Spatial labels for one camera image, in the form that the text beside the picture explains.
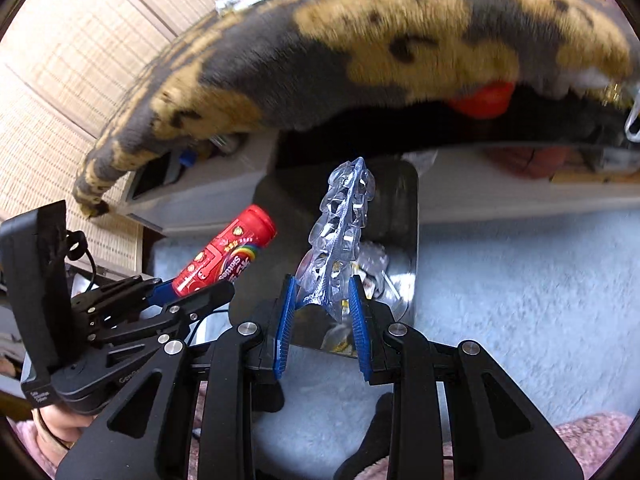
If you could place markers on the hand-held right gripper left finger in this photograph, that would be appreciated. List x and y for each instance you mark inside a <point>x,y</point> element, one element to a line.
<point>284,330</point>

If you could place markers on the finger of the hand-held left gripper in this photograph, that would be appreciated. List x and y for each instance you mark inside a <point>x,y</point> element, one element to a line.
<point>200,300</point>
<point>161,292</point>

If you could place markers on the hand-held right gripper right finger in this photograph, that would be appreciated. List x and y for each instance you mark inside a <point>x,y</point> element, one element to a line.
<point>360,330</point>

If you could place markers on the red candy tube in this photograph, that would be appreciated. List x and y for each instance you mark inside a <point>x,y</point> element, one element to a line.
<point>225,250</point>

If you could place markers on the clear plastic blister tray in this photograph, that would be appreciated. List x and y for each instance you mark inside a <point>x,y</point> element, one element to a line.
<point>340,220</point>

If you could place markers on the silver metal trash bin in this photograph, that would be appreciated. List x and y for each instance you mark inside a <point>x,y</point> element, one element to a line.
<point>285,210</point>

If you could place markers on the person's left forearm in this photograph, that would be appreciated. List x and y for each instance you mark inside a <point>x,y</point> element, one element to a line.
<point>32,445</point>

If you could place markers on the person's left hand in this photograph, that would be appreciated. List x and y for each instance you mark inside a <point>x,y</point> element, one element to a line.
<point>70,425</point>

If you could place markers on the person's black sock foot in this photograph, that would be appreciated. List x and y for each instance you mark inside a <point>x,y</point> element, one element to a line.
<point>370,440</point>

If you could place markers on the small blue object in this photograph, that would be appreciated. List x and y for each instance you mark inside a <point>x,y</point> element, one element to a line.
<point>187,159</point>

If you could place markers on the light blue fluffy rug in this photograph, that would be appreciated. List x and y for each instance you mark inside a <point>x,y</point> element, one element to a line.
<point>500,310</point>

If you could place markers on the white low cabinet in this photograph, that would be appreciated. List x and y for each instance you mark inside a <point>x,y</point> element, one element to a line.
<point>475,195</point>

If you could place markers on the woven bamboo screen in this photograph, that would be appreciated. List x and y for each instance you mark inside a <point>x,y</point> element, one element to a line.
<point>65,60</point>

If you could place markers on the orange basketball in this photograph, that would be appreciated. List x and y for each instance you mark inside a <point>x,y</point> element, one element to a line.
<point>525,162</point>

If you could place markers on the grey and tan printed blanket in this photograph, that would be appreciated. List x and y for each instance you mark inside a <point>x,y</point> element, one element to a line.
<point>300,85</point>

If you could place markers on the red plastic container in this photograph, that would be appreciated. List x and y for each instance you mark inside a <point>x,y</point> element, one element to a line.
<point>482,100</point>

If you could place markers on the person's pink fluffy pants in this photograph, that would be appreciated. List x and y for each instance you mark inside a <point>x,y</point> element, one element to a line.
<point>595,445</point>

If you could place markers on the wooden board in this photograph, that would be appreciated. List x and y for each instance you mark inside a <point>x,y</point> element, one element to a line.
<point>595,176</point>

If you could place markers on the white plastic loop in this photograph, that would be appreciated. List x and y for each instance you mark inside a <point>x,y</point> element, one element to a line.
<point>631,127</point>

